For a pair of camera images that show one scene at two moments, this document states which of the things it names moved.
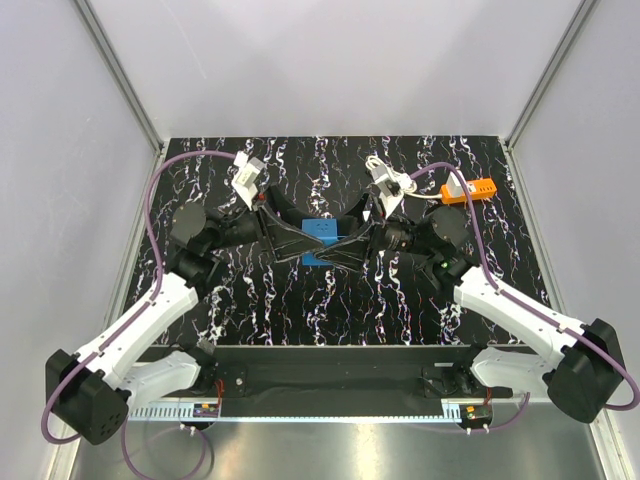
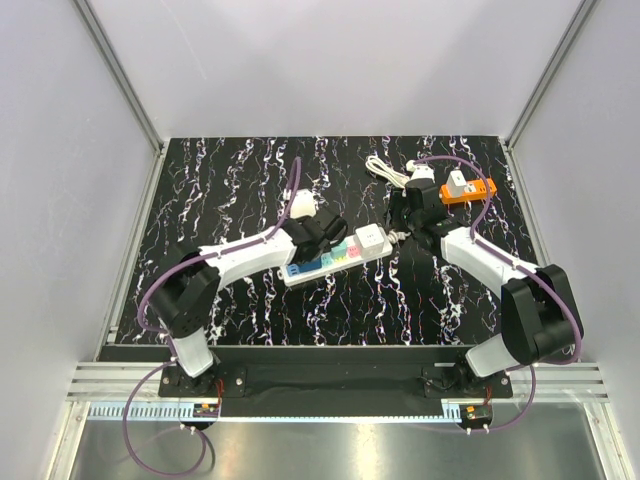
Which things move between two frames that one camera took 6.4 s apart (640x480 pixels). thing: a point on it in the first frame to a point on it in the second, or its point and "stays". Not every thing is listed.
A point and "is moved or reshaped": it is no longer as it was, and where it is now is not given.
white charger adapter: x=454 y=186 stays
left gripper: x=284 y=241 to x=303 y=221
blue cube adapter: x=326 y=230 is moved or reshaped
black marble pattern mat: x=319 y=199 stays
